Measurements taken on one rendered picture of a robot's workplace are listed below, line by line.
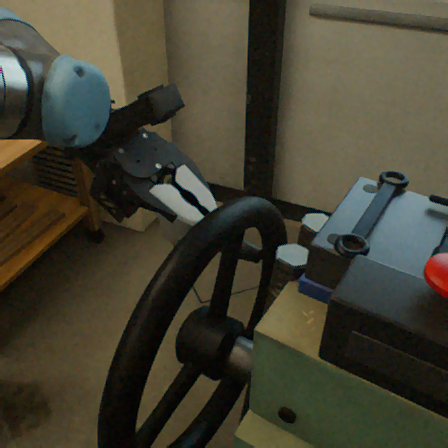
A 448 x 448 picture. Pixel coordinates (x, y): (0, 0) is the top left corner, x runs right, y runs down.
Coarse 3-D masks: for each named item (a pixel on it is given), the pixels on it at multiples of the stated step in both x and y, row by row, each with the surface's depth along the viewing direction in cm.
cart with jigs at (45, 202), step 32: (0, 160) 126; (0, 192) 176; (32, 192) 176; (0, 224) 158; (32, 224) 158; (64, 224) 161; (96, 224) 174; (0, 256) 146; (32, 256) 149; (0, 288) 139
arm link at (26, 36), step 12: (0, 12) 52; (12, 12) 54; (0, 24) 51; (12, 24) 52; (24, 24) 53; (0, 36) 49; (12, 36) 50; (24, 36) 51; (36, 36) 53; (24, 48) 51; (36, 48) 52; (48, 48) 53
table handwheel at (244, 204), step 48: (192, 240) 35; (240, 240) 41; (144, 336) 32; (192, 336) 43; (240, 336) 44; (144, 384) 33; (192, 384) 43; (240, 384) 55; (144, 432) 39; (192, 432) 50
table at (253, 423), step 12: (252, 420) 33; (264, 420) 33; (240, 432) 32; (252, 432) 32; (264, 432) 32; (276, 432) 32; (288, 432) 32; (240, 444) 32; (252, 444) 32; (264, 444) 31; (276, 444) 31; (288, 444) 31; (300, 444) 31
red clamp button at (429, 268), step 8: (432, 256) 23; (440, 256) 23; (432, 264) 23; (440, 264) 23; (424, 272) 23; (432, 272) 22; (440, 272) 22; (432, 280) 22; (440, 280) 22; (432, 288) 22; (440, 288) 22
